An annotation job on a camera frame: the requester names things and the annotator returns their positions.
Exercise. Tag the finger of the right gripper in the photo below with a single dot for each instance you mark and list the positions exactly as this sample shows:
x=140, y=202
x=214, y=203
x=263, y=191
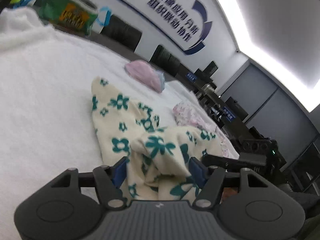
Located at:
x=225, y=161

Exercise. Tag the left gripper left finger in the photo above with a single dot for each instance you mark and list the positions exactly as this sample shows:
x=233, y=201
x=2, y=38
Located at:
x=108, y=180

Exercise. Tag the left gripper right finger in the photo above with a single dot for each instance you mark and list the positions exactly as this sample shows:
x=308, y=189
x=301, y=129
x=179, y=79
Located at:
x=210, y=181

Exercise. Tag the cream green-flower garment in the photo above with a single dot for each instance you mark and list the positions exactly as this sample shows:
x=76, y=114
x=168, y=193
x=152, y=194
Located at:
x=157, y=157

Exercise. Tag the green zipper bag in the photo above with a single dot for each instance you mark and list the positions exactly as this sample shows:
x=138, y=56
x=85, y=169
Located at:
x=74, y=15

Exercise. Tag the person right hand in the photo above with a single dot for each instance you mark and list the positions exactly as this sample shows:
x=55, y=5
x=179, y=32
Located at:
x=228, y=192

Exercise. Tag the pink floral garment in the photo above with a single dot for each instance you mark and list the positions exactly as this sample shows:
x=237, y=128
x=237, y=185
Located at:
x=189, y=114

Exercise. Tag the white terry towel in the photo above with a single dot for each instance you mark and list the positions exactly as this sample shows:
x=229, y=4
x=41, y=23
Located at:
x=46, y=102

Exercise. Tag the pink garment blue trim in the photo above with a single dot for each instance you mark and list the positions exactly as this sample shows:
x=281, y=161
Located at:
x=146, y=74

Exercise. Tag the black office chair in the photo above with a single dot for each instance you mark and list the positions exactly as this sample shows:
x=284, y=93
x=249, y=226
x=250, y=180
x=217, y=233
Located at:
x=165, y=60
x=122, y=32

